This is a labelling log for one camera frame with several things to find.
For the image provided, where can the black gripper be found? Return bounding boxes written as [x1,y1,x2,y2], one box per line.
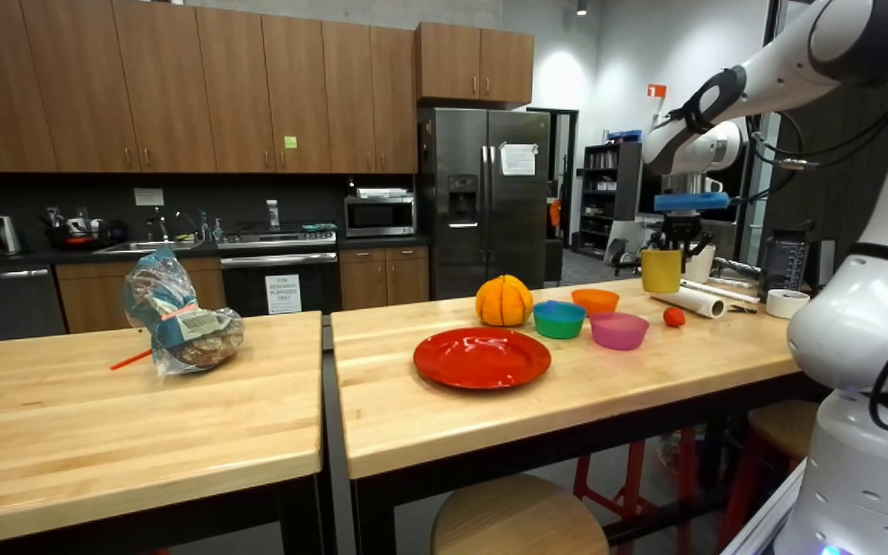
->
[656,209,714,262]

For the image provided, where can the yellow mug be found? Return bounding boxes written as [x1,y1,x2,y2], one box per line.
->
[638,248,683,295]

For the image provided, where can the orange bowl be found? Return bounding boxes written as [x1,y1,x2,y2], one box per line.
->
[570,287,624,322]

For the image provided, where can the pink bowl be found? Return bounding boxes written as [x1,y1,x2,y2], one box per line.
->
[590,312,655,355]

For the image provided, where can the teal bowl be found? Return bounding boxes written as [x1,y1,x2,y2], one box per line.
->
[530,300,590,343]

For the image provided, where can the white paper cup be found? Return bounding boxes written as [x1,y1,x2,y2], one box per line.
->
[681,243,721,284]

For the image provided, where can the blue wrist bar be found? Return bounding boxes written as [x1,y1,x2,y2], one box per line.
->
[649,190,736,216]

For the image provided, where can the white paper towel roll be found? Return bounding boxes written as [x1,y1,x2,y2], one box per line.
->
[647,284,731,324]

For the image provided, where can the white rolled paper sheet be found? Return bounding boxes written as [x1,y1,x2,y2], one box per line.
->
[681,274,769,312]

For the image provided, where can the black storage shelf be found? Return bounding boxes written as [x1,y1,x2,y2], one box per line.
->
[574,139,645,262]

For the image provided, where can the white printed ceramic cup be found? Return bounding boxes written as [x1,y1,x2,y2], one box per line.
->
[765,287,814,322]

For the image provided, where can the orange pumpkin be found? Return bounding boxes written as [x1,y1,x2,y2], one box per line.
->
[472,272,536,331]

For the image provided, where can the white paper on refrigerator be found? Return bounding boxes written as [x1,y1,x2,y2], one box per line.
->
[497,143,540,180]

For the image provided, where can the stainless steel refrigerator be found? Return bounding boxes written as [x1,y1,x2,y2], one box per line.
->
[417,105,554,302]

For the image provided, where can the wooden stool red legs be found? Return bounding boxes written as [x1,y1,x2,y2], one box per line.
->
[717,397,822,549]

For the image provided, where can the red plate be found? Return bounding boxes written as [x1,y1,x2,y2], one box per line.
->
[411,324,554,394]

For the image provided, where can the red metal stool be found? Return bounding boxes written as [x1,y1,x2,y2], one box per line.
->
[570,423,707,555]

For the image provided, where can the brown cabinet over refrigerator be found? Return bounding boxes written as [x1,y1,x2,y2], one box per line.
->
[414,21,536,107]

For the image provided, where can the brown base cabinets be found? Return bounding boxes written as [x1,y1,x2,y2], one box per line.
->
[53,243,436,337]

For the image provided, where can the steel microwave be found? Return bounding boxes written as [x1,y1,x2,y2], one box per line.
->
[341,187,419,242]

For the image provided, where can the wooden stool black legs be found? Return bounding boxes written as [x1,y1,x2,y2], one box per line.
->
[427,471,615,555]

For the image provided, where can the white paper on oven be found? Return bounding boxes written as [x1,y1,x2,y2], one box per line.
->
[261,272,305,319]

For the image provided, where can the black oven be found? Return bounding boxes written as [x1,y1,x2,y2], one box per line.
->
[217,243,341,319]

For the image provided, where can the clear plastic bag with contents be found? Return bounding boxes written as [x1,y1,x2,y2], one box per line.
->
[119,248,247,379]

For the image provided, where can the orange straw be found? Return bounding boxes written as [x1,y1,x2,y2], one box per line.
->
[108,349,158,374]

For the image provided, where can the red pot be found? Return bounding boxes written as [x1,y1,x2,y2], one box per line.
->
[45,207,108,254]

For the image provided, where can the steel kettle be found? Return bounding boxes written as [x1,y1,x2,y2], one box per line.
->
[0,213,29,260]

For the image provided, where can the black dishwasher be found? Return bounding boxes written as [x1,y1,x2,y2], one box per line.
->
[0,262,68,349]

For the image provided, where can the long brown wall cabinets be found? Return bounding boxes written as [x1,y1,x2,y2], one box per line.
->
[0,0,421,175]

